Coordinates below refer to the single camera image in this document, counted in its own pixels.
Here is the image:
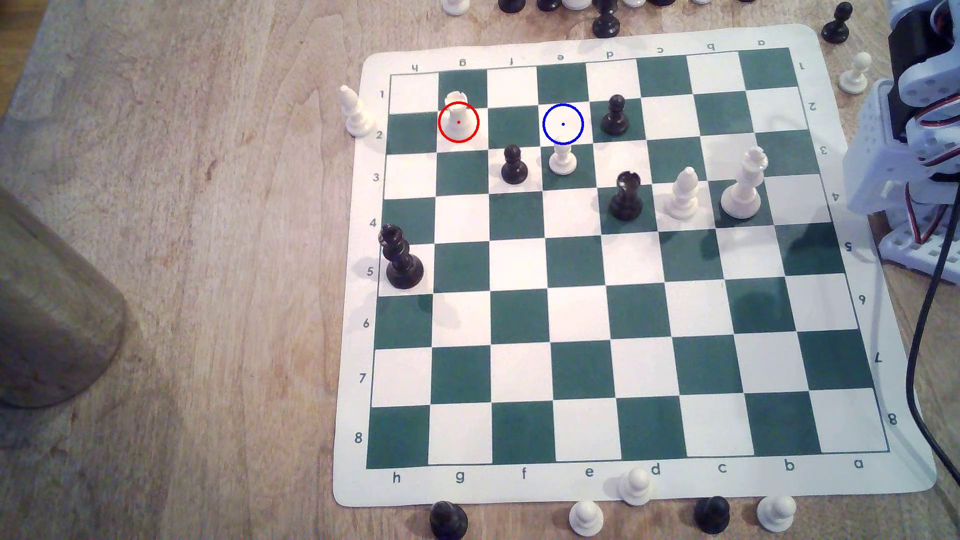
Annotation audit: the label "white rook chess piece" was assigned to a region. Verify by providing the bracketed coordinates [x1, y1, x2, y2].
[440, 89, 479, 144]

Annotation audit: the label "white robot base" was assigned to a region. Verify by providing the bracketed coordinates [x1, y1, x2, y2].
[841, 78, 960, 286]

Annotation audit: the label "black king chess piece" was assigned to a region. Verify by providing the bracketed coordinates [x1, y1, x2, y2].
[378, 223, 425, 291]

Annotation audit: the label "green and white chess mat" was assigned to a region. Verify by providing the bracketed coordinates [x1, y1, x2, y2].
[332, 24, 938, 509]

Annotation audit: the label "black rook chess piece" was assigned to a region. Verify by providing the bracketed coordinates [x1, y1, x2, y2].
[608, 171, 645, 222]

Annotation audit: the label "white bishop chess piece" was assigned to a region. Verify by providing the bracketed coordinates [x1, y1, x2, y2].
[665, 167, 701, 222]
[338, 84, 375, 138]

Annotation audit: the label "white queen chess piece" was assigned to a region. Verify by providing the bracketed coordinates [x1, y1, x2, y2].
[720, 147, 771, 221]

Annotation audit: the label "translucent brown cylinder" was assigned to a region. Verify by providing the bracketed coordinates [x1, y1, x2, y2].
[0, 186, 129, 411]

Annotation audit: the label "red servo wires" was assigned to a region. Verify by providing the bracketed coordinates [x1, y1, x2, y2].
[903, 180, 950, 247]

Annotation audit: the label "black cable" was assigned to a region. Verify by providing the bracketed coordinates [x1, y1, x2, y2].
[906, 201, 960, 487]

